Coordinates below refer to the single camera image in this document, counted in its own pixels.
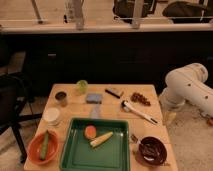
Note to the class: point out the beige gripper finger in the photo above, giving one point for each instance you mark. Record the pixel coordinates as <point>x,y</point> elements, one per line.
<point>168,118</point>

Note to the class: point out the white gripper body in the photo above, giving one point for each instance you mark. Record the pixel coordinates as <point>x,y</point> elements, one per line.
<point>169,100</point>

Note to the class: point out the dark red grape bunch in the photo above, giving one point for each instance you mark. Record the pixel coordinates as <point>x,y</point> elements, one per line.
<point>140,98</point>

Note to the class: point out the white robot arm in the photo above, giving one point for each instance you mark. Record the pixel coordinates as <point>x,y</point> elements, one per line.
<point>186,84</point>

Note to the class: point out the dark maroon bowl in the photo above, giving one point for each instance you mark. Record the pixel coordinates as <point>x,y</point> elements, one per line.
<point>151,151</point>

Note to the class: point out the metal fork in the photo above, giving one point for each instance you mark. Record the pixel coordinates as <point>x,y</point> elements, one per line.
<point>134,139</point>

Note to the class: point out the green plastic tray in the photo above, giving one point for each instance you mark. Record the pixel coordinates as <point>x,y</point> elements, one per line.
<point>112,155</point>

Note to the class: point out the yellow corn cob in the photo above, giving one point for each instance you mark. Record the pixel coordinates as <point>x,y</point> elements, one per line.
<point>101,139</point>

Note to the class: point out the blue sponge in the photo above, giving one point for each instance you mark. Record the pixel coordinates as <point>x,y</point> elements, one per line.
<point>94,98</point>

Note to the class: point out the orange carrot slice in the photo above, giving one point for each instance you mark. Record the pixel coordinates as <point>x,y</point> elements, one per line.
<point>90,132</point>

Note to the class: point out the green cup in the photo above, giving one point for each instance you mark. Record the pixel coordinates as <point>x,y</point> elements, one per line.
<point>82,86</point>

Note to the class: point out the dark metal can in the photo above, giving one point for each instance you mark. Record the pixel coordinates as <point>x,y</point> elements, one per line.
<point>61,98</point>

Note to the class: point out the white lidded container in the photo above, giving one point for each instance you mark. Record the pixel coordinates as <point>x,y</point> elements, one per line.
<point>52,116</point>

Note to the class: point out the green cucumber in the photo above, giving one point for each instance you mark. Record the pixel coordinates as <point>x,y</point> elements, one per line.
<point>44,146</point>

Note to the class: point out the orange bowl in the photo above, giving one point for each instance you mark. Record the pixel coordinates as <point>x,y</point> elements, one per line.
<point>35,144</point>

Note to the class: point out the black office chair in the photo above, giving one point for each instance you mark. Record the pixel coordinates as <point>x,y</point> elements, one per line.
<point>10,110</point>

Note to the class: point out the white handled spatula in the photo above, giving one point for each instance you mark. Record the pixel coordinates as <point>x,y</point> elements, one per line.
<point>129,108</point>

